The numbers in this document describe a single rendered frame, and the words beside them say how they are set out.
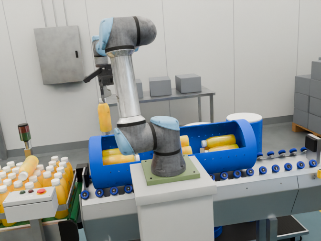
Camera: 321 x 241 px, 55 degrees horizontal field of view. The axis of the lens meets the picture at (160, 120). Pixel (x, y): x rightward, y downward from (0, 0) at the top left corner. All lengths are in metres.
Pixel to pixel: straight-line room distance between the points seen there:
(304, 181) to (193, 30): 3.65
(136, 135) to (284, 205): 1.11
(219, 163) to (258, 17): 4.11
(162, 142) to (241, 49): 4.31
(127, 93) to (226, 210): 0.96
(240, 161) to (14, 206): 1.11
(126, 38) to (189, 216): 0.74
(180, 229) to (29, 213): 0.65
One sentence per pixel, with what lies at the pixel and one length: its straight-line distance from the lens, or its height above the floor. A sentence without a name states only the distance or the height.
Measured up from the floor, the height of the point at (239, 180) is 0.93.
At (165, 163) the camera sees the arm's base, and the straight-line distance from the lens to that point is 1.26.
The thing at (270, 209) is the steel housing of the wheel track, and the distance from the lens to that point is 1.97.
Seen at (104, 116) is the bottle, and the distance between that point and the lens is 1.78.
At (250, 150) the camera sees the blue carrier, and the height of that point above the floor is 1.10.
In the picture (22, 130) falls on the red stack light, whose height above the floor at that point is 1.23.
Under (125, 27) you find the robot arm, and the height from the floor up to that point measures 1.77.
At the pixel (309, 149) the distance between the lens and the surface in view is 2.04.
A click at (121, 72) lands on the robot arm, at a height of 1.60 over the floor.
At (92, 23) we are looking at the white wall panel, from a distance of 4.96.
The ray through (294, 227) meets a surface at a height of 0.15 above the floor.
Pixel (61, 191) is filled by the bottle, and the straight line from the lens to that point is 1.59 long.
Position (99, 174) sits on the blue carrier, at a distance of 1.59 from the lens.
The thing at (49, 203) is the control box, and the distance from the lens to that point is 1.45.
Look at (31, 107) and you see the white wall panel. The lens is 5.20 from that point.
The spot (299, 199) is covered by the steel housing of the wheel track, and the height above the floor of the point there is 0.75.
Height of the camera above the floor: 1.73
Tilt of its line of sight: 16 degrees down
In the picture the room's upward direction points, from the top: 5 degrees counter-clockwise
